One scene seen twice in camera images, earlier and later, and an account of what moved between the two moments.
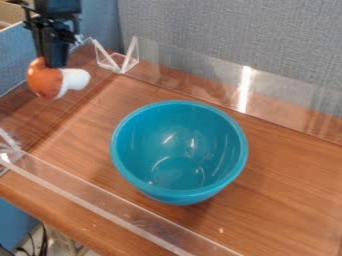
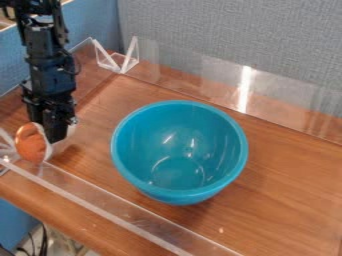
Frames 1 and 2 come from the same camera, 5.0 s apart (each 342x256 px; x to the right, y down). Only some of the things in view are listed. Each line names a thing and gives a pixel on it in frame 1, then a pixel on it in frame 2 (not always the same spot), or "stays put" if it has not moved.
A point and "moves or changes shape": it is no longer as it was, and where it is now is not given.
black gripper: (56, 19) → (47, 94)
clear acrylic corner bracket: (118, 62) stays put
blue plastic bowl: (179, 149) stays put
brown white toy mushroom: (55, 81) moves or changes shape
